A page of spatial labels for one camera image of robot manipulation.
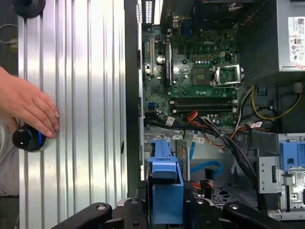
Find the black PC case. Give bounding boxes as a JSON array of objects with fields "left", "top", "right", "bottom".
[{"left": 123, "top": 0, "right": 305, "bottom": 229}]

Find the black sleeved wire bundle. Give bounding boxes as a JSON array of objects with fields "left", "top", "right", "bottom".
[{"left": 200, "top": 118, "right": 259, "bottom": 191}]

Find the grey power supply unit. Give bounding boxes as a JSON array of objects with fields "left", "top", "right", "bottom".
[{"left": 235, "top": 0, "right": 305, "bottom": 82}]

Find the person's bare hand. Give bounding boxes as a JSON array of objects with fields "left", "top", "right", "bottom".
[{"left": 0, "top": 66, "right": 60, "bottom": 138}]

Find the black round knob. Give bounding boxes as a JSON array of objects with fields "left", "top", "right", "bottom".
[{"left": 14, "top": 0, "right": 46, "bottom": 19}]

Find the black wire with white label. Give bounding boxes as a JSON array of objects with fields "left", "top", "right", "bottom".
[{"left": 144, "top": 116, "right": 191, "bottom": 131}]

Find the round black tool blue ring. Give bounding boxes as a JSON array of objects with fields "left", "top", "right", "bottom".
[{"left": 11, "top": 122, "right": 46, "bottom": 152}]

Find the person's grey shirt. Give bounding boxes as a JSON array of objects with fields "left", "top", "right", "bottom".
[{"left": 0, "top": 114, "right": 20, "bottom": 197}]

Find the hard disk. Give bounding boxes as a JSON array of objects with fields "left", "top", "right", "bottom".
[{"left": 145, "top": 137, "right": 191, "bottom": 226}]

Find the yellow black wire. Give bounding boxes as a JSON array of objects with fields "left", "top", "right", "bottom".
[{"left": 251, "top": 84, "right": 302, "bottom": 120}]

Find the thin multicolour wire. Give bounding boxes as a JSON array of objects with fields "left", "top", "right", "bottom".
[{"left": 204, "top": 133, "right": 226, "bottom": 154}]

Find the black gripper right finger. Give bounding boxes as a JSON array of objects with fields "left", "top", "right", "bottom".
[{"left": 189, "top": 198, "right": 286, "bottom": 229}]

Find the silver drive cage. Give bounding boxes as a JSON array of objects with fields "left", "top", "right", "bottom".
[{"left": 256, "top": 133, "right": 305, "bottom": 221}]

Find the metal socket cover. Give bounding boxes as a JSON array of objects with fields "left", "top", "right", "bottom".
[{"left": 211, "top": 64, "right": 241, "bottom": 86}]

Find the blue plastic latch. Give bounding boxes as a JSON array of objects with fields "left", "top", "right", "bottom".
[{"left": 279, "top": 141, "right": 305, "bottom": 173}]

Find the orange black power wire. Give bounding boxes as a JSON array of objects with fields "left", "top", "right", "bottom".
[{"left": 190, "top": 180, "right": 215, "bottom": 199}]

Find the CPU socket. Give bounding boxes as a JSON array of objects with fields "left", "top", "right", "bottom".
[{"left": 192, "top": 68, "right": 212, "bottom": 86}]

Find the white expansion slot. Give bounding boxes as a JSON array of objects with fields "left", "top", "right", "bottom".
[{"left": 148, "top": 38, "right": 154, "bottom": 75}]

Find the locking lever wire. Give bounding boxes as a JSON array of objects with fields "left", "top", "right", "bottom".
[{"left": 213, "top": 81, "right": 245, "bottom": 90}]

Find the blue flat data wire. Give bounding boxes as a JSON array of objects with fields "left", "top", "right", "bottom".
[{"left": 190, "top": 130, "right": 224, "bottom": 186}]

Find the black RAM slot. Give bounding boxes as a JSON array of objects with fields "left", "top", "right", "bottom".
[
  {"left": 169, "top": 96, "right": 237, "bottom": 101},
  {"left": 171, "top": 105, "right": 237, "bottom": 110},
  {"left": 169, "top": 100, "right": 237, "bottom": 105},
  {"left": 171, "top": 108, "right": 237, "bottom": 114}
]

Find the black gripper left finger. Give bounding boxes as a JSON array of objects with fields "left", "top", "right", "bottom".
[{"left": 51, "top": 197, "right": 147, "bottom": 229}]

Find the perforated silver disk bay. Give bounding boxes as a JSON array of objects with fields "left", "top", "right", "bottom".
[{"left": 142, "top": 130, "right": 263, "bottom": 213}]

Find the orange red wire bundle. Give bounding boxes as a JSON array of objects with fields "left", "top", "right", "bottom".
[{"left": 186, "top": 110, "right": 203, "bottom": 125}]

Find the green motherboard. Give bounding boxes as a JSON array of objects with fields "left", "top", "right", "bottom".
[{"left": 142, "top": 14, "right": 239, "bottom": 127}]

